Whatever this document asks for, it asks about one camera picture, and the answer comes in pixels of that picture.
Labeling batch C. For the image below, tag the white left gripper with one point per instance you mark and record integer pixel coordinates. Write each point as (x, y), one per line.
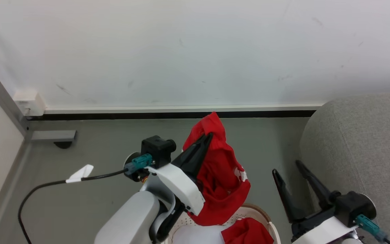
(181, 188)

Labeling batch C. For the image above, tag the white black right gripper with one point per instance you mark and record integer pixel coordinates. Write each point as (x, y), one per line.
(320, 228)

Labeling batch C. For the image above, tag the red garment with white print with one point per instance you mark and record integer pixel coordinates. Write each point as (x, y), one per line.
(222, 189)

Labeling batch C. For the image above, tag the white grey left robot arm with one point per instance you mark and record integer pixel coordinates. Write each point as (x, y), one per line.
(130, 217)

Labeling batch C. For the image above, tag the white laundry basket tan rim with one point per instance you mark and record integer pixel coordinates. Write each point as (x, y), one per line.
(251, 210)

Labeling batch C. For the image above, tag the plain red garment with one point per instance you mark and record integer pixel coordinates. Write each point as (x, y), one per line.
(247, 232)

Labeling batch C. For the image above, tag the white and black baseboard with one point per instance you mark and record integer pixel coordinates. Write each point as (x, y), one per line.
(147, 112)

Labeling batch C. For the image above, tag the grey fabric sofa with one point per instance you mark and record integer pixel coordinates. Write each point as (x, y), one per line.
(361, 142)

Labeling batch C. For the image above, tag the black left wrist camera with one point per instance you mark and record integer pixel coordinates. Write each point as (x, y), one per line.
(157, 150)

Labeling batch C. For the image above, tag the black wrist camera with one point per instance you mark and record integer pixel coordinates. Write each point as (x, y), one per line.
(354, 206)
(157, 150)

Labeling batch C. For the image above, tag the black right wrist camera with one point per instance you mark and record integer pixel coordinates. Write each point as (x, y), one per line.
(354, 206)

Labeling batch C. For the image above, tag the black round frame foot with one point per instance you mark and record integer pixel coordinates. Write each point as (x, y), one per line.
(63, 144)

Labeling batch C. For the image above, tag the white wall box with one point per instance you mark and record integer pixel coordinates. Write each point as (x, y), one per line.
(29, 101)

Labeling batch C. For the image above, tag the grey metal frame leg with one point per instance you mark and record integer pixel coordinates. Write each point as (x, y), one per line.
(3, 98)

